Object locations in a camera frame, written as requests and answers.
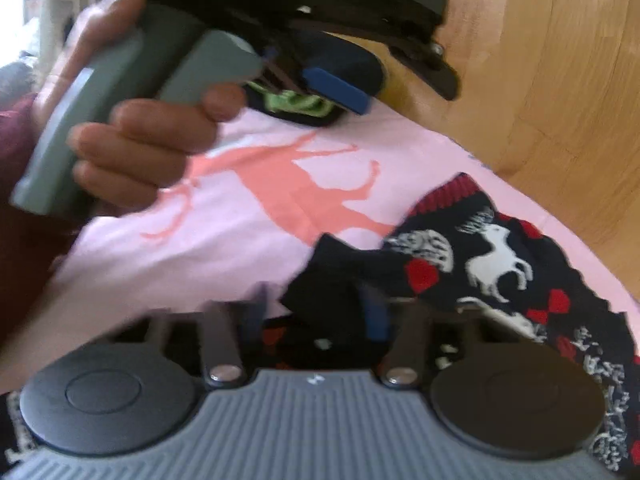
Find pink bedsheet with deer print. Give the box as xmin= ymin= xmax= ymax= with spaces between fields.
xmin=1 ymin=103 xmax=639 ymax=390

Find black red patterned reindeer sock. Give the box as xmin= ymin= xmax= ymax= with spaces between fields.
xmin=383 ymin=174 xmax=639 ymax=474

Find dark red sleeve forearm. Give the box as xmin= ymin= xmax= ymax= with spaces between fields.
xmin=0 ymin=94 xmax=91 ymax=346

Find black and green folded clothes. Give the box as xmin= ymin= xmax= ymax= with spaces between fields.
xmin=243 ymin=81 xmax=347 ymax=128

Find wooden bed headboard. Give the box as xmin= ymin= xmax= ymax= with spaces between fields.
xmin=366 ymin=0 xmax=639 ymax=309

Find person's left hand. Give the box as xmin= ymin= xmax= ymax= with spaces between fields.
xmin=32 ymin=0 xmax=246 ymax=216

